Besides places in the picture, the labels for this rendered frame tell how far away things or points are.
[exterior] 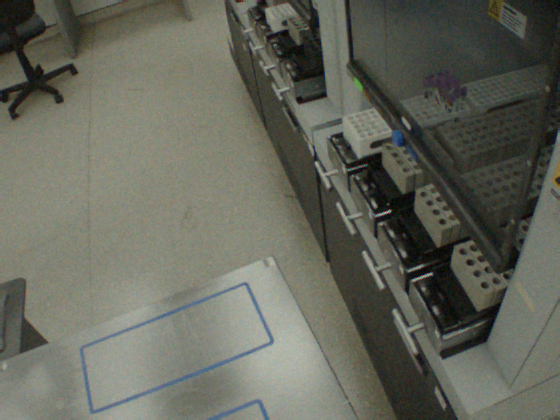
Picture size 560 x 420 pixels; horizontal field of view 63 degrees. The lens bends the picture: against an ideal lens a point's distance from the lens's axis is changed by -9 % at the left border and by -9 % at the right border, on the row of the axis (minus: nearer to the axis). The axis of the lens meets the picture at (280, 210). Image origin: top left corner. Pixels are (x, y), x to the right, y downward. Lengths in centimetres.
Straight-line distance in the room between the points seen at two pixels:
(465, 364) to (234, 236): 139
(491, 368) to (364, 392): 81
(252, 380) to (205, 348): 11
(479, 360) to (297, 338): 34
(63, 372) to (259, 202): 146
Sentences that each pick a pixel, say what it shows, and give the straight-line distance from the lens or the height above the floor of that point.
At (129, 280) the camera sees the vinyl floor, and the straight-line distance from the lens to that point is 215.
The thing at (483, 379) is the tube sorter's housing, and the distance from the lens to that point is 94.
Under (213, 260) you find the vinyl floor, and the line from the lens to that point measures 208.
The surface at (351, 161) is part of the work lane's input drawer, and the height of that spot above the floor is 82.
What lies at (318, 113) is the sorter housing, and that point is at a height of 73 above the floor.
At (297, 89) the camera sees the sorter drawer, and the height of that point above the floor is 78.
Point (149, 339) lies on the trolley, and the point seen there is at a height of 82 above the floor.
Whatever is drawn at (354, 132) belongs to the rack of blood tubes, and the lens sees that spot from 115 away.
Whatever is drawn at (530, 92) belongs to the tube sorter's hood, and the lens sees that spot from 60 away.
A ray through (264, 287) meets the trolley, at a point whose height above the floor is 82.
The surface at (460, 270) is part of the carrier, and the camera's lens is 91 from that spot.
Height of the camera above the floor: 158
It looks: 46 degrees down
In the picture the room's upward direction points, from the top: 12 degrees counter-clockwise
